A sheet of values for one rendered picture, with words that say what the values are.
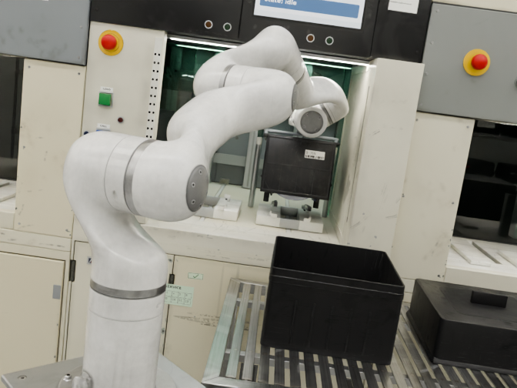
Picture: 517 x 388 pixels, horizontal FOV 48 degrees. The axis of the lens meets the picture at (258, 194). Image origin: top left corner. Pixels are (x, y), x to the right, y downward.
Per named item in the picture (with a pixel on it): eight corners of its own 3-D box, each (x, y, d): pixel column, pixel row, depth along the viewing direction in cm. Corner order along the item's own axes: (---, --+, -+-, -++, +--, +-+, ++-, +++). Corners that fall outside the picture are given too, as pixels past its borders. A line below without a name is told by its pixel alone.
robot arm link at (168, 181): (95, 221, 90) (185, 244, 84) (81, 152, 84) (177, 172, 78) (237, 105, 129) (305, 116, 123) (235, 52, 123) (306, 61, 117)
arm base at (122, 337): (91, 438, 83) (102, 317, 80) (38, 379, 97) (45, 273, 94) (198, 403, 96) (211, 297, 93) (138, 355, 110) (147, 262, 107)
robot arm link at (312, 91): (320, 32, 140) (341, 95, 167) (262, 65, 141) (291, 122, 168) (338, 58, 136) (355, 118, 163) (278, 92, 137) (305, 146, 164)
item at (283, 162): (252, 203, 178) (266, 100, 177) (255, 201, 198) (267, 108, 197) (331, 214, 177) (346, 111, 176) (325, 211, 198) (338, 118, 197)
